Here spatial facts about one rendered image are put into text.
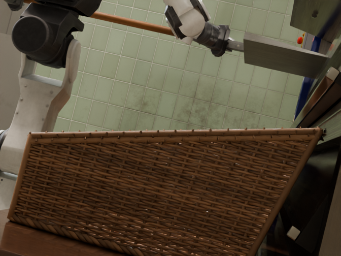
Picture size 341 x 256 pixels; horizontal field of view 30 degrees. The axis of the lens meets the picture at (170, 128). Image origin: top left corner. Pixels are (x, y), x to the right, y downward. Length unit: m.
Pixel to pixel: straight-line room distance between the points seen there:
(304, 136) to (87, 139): 0.35
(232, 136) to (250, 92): 2.73
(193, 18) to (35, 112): 0.58
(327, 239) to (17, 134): 1.28
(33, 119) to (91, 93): 1.87
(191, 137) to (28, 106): 1.09
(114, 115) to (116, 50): 0.39
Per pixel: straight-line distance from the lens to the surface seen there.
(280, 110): 3.74
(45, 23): 1.90
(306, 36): 3.45
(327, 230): 0.96
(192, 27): 2.06
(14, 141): 2.03
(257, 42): 2.25
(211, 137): 1.02
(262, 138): 1.02
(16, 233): 1.02
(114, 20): 2.58
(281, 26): 3.81
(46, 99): 2.04
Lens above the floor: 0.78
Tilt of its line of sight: 1 degrees up
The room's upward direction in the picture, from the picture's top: 14 degrees clockwise
